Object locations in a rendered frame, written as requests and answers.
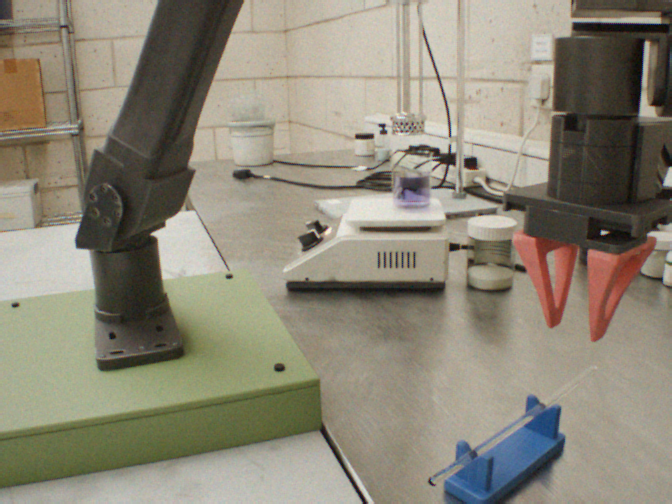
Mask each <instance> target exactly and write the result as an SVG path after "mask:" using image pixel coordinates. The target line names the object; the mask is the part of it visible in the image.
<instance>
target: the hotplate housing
mask: <svg viewBox="0 0 672 504"><path fill-rule="evenodd" d="M346 215H347V213H345V214H343V217H342V220H341V223H340V226H339V229H338V232H337V235H336V237H335V238H334V239H332V240H331V241H329V242H327V243H325V244H324V245H322V246H320V247H319V248H317V249H315V250H313V251H312V252H310V253H308V254H306V255H305V256H303V257H301V258H299V259H298V260H296V261H294V262H292V263H291V264H289V265H287V266H286V267H285V269H284V271H283V280H286V281H287V282H286V288H445V285H446V283H445V280H448V265H449V252H453V251H457V250H460V243H453V242H449V236H448V233H447V230H446V227H445V225H443V226H424V227H351V226H347V225H346V223H345V219H346Z"/></svg>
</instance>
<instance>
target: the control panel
mask: <svg viewBox="0 0 672 504"><path fill-rule="evenodd" d="M342 217H343V215H341V216H340V217H338V218H336V219H335V220H333V221H331V222H329V223H328V224H326V225H328V227H330V226H331V228H330V229H328V230H330V232H328V233H327V234H325V232H326V231H328V230H325V231H324V232H323V233H321V234H320V235H319V236H323V237H324V239H323V241H322V242H320V243H319V244H318V245H316V246H315V247H313V248H312V249H310V250H308V251H305V252H302V250H301V249H302V247H303V246H302V244H301V243H300V241H299V242H298V243H297V245H296V247H295V249H294V251H293V253H292V255H291V257H290V259H289V260H288V262H287V264H286V266H287V265H289V264H291V263H292V262H294V261H296V260H298V259H299V258H301V257H303V256H305V255H306V254H308V253H310V252H312V251H313V250H315V249H317V248H319V247H320V246H322V245H324V244H325V243H327V242H329V241H331V240H332V239H334V238H335V237H336V235H337V232H338V229H339V226H340V223H341V220H342Z"/></svg>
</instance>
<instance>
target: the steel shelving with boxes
mask: <svg viewBox="0 0 672 504"><path fill-rule="evenodd" d="M65 1H66V11H65ZM58 5H59V17H54V16H53V17H47V18H41V17H40V18H32V19H29V18H28V19H22V18H21V19H15V20H13V6H12V0H0V27H4V28H0V29H3V30H0V32H1V31H2V32H5V31H6V30H16V31H19V30H21V29H34V28H36V29H40V28H49V27H53V28H58V27H60V28H59V29H61V30H53V31H49V30H51V29H53V28H51V29H49V30H44V31H38V32H31V31H34V30H36V29H34V30H31V31H29V32H28V31H25V32H24V33H14V32H16V31H14V32H12V33H10V34H0V35H14V34H27V33H42V32H56V31H61V37H62V47H63V57H64V67H65V77H66V86H67V95H68V104H69V113H70V121H68V120H66V121H60V122H57V121H56V122H49V123H47V119H46V110H45V100H44V92H43V83H42V74H41V65H40V59H39V58H28V59H16V58H13V59H3V60H0V134H8V133H14V134H16V133H18V132H28V131H34V132H36V131H38V132H42V131H39V130H50V129H54V130H61V129H60V128H70V130H71V131H65V130H61V131H65V132H57V133H50V132H52V131H54V130H52V131H50V132H48V133H46V132H42V133H46V134H35V135H30V134H32V133H34V132H32V133H30V134H28V135H26V134H22V133H18V134H22V135H25V136H15V137H10V136H12V135H14V134H12V135H10V136H8V137H6V136H2V135H0V136H2V137H5V138H0V139H9V138H19V137H29V136H39V135H50V134H60V133H71V134H72V139H73V147H74V155H75V163H76V171H77V179H78V187H79V194H80V202H81V209H82V211H78V212H74V211H73V212H68V213H64V212H63V213H60V214H59V213H58V214H51V215H43V213H42V203H41V194H40V180H39V179H38V178H37V179H26V180H15V181H5V182H0V232H1V233H2V232H3V231H7V232H8V231H12V230H13V231H14V230H18V231H19V230H22V229H24V230H25V229H32V228H35V226H36V227H37V226H41V228H42V226H43V225H47V226H48V225H51V224H53V225H54V224H58V225H59V224H60V223H64V224H65V223H69V224H70V222H78V221H81V220H77V221H76V220H75V221H71V219H72V218H73V217H76V219H77V217H81V218H82V215H83V212H84V206H83V199H82V193H83V187H84V179H86V176H87V172H88V160H87V152H86V143H85V135H84V127H85V126H84V119H83V117H82V108H81V98H80V89H79V79H78V69H77V59H76V49H75V38H74V32H75V29H74V22H73V16H72V5H71V0H58ZM66 12H67V14H66ZM54 18H55V19H56V18H59V19H56V20H51V19H54ZM38 19H43V20H40V21H39V20H38ZM48 19H49V20H48ZM26 20H31V21H26ZM32 20H37V21H32ZM13 21H19V22H13ZM20 21H21V22H20ZM23 21H26V22H23ZM44 21H45V23H42V22H44ZM47 21H51V22H47ZM55 21H58V22H55ZM33 22H34V23H33ZM35 22H36V23H35ZM38 22H40V23H38ZM15 23H16V24H15ZM19 23H22V24H19ZM24 23H29V24H24ZM57 23H59V24H57ZM41 24H43V25H41ZM45 24H47V25H45ZM28 25H32V26H28ZM49 25H51V26H49ZM52 25H57V26H52ZM58 25H59V26H58ZM13 26H15V27H13ZM17 26H18V27H17ZM36 26H40V27H36ZM41 26H45V27H41ZM20 27H23V28H20ZM25 27H30V28H25ZM8 28H13V29H8ZM14 28H16V29H14ZM40 30H43V29H40ZM21 31H24V30H21ZM67 32H68V33H67ZM68 34H69V43H68ZM69 45H70V53H69ZM70 55H71V63H70ZM71 65H72V73H71ZM72 75H73V83H72ZM73 84H74V92H73ZM74 94H75V102H74ZM75 103H76V111H75ZM76 112H77V120H76ZM62 122H64V123H62ZM51 123H53V124H51ZM65 123H68V124H65ZM54 124H56V125H54ZM69 124H70V125H69ZM59 125H60V126H59ZM61 125H63V126H61ZM49 126H52V127H49ZM66 126H67V127H66ZM55 127H56V128H55ZM26 128H29V129H26ZM44 128H46V129H44ZM16 129H18V130H16ZM19 129H20V130H19ZM33 129H35V130H33ZM8 130H10V131H8ZM23 130H25V131H23ZM13 131H14V132H13ZM2 132H4V133H2ZM78 136H79V137H78ZM79 138H80V145H79ZM80 147H81V154H80ZM81 155H82V162H81ZM82 163H83V170H82ZM83 171H84V178H83ZM79 212H82V213H79ZM71 213H75V214H76V213H79V214H82V215H79V216H78V214H77V216H73V215H74V214H72V215H70V216H68V214H71ZM63 214H67V216H66V215H63ZM53 215H57V216H59V215H62V216H66V217H62V216H61V218H57V216H56V218H55V217H53V218H52V217H51V219H43V217H45V216H53ZM64 218H71V219H70V221H68V222H60V221H59V223H50V224H49V223H48V224H44V222H45V221H46V220H56V219H60V220H61V219H64ZM42 219H43V220H42ZM40 221H44V222H43V224H42V225H38V224H39V222H40ZM64 224H63V225H64ZM53 225H52V227H53ZM35 229H36V228H35Z"/></svg>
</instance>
